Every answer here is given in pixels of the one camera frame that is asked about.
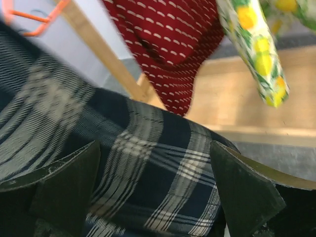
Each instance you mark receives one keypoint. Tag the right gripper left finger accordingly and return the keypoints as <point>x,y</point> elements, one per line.
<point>52,201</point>

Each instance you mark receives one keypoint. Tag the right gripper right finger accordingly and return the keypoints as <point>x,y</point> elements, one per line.
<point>259,201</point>

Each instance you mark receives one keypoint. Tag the navy plaid skirt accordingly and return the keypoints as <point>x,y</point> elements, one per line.
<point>154,177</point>

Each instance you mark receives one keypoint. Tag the orange hanger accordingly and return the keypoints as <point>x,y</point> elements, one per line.
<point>9,12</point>

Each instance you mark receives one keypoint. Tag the wooden clothes rack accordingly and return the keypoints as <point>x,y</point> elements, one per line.
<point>225,97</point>

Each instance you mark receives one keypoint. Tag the lemon print garment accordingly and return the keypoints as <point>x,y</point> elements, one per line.
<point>252,26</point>

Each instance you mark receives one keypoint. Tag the red polka dot garment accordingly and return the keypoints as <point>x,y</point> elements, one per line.
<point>169,39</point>

